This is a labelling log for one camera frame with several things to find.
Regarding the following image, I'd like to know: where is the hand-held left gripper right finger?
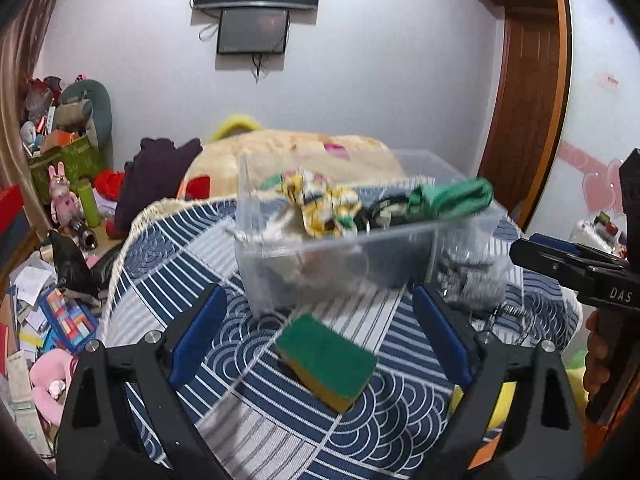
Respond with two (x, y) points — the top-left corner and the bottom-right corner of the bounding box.
(412, 282), (587, 480)

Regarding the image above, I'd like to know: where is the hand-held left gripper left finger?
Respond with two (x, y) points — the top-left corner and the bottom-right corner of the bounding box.
(55, 284), (231, 480)

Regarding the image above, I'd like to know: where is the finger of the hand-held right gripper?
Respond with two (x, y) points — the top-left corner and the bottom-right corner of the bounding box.
(509, 238), (593, 292)
(530, 233), (630, 263)

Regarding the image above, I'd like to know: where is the green and yellow sponge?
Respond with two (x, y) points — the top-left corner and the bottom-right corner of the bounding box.
(276, 314), (379, 414)

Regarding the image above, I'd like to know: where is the clear plastic storage box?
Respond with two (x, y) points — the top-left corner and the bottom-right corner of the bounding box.
(234, 149), (507, 320)

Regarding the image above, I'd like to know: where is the person's right hand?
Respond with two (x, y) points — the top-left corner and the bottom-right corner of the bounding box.
(583, 310), (609, 404)

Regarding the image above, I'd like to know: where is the grey mesh pouch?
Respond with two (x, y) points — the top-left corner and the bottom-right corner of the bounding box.
(434, 240), (512, 311)

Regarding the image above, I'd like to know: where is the blue patterned quilt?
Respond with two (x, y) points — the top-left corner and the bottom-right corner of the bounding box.
(106, 184), (584, 480)

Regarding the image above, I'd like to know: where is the green cloth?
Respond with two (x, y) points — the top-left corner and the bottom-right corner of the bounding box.
(405, 177), (496, 222)

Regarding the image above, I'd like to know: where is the colourful checked book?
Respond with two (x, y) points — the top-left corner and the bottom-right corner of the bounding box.
(39, 287), (100, 350)

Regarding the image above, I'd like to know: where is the wooden door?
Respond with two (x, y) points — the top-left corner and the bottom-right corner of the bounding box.
(450, 0), (574, 231)

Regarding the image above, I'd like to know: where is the white wardrobe door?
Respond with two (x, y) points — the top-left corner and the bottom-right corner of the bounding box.
(524, 0), (640, 261)

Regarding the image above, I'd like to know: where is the black plastic bag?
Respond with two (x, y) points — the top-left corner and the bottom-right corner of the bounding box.
(49, 230), (103, 307)

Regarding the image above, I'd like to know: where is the pink plush toy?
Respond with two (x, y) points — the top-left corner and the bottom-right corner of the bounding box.
(29, 349), (82, 427)

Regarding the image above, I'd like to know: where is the dark purple garment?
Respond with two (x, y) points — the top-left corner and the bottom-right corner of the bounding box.
(114, 137), (204, 235)

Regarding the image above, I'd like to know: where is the green bottle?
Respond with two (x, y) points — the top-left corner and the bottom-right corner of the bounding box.
(76, 177), (103, 227)

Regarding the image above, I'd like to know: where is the red plush item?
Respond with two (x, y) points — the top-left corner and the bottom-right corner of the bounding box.
(94, 170), (126, 202)

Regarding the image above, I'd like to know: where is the yellow patterned cloth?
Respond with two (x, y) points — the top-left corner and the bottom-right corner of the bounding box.
(280, 170), (362, 240)

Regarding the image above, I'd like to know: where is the pile of papers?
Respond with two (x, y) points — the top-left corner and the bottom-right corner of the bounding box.
(0, 258), (63, 461)

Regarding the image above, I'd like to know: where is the pink bunny doll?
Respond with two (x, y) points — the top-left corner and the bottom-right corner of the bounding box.
(48, 162), (82, 222)

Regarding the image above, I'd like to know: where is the yellow plush toy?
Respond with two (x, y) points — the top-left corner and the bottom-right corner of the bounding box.
(209, 115), (264, 144)

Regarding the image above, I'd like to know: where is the beige plush cushion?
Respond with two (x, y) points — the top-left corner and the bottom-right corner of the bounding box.
(179, 129), (407, 202)

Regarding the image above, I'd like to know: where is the green cardboard box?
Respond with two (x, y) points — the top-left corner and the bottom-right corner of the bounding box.
(28, 134), (102, 206)

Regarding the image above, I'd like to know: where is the red box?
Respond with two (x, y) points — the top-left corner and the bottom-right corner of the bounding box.
(0, 184), (27, 263)

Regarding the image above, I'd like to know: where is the grey neck pillow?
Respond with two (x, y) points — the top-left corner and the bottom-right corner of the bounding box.
(59, 80), (114, 152)

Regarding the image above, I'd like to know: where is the brown curtain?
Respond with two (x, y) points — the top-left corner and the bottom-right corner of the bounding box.
(0, 0), (87, 241)

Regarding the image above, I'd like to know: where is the metal chain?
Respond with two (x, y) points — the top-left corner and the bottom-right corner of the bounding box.
(486, 304), (532, 347)

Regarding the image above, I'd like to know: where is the black ring strap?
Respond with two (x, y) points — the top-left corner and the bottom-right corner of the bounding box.
(356, 195), (412, 233)

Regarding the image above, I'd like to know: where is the black camera lens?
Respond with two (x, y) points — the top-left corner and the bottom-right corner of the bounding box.
(69, 217), (100, 250)

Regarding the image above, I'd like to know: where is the small wall monitor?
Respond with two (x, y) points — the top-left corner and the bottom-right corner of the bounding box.
(216, 8), (292, 56)

